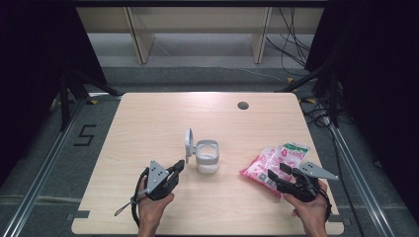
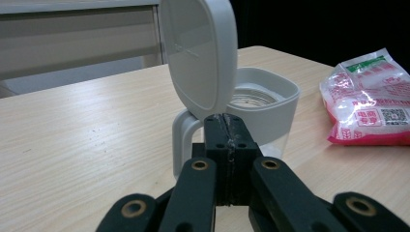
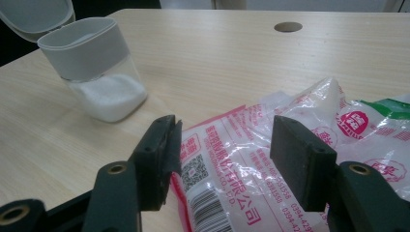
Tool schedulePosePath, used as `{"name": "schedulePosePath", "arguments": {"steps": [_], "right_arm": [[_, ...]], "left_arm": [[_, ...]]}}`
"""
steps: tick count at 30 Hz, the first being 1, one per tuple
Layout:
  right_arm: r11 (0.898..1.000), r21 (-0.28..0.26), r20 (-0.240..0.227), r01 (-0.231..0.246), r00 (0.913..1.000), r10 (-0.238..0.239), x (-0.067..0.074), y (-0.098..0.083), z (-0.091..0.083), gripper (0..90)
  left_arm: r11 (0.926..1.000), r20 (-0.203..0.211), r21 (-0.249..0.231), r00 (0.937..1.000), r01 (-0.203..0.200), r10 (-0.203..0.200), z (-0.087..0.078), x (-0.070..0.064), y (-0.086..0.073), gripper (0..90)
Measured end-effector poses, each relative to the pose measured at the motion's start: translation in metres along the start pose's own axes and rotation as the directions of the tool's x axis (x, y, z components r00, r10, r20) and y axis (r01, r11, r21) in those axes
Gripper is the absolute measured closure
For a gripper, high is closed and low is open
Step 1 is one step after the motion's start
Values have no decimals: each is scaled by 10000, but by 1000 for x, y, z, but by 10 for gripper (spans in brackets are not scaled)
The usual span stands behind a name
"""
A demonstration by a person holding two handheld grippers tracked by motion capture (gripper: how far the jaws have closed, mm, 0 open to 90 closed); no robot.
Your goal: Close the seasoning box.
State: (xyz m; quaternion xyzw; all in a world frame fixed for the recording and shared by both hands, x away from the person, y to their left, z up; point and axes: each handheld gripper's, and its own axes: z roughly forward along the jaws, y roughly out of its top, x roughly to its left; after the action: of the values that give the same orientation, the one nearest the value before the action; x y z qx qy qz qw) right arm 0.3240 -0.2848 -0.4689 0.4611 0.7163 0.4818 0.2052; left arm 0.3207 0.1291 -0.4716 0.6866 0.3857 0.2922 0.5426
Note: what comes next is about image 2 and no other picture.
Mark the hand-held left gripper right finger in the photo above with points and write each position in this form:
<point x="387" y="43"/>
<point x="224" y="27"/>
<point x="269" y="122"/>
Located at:
<point x="241" y="145"/>

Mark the beige cabinet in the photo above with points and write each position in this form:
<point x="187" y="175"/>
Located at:
<point x="77" y="35"/>

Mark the grey jar with hinged lid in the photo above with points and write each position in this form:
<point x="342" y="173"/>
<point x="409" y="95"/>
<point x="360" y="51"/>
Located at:
<point x="199" y="58"/>

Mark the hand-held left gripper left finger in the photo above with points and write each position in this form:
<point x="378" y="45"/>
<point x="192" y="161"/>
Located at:
<point x="217" y="138"/>

